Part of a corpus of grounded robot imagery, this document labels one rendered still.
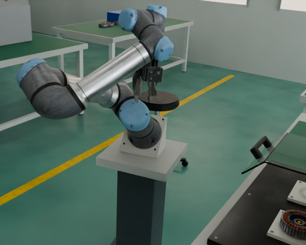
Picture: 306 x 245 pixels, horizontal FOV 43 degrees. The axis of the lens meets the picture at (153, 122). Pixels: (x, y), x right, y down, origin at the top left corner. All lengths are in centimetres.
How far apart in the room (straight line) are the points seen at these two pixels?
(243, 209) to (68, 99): 69
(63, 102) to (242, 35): 520
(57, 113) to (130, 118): 38
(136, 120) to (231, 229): 55
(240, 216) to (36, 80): 80
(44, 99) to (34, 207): 158
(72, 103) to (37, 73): 16
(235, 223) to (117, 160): 60
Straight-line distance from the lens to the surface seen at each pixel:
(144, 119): 153
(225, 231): 130
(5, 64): 334
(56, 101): 124
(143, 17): 136
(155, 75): 145
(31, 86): 129
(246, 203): 145
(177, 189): 293
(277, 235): 131
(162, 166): 166
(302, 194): 155
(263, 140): 122
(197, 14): 653
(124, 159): 169
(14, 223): 263
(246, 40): 626
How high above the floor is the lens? 154
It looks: 22 degrees down
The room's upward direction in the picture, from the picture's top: 3 degrees clockwise
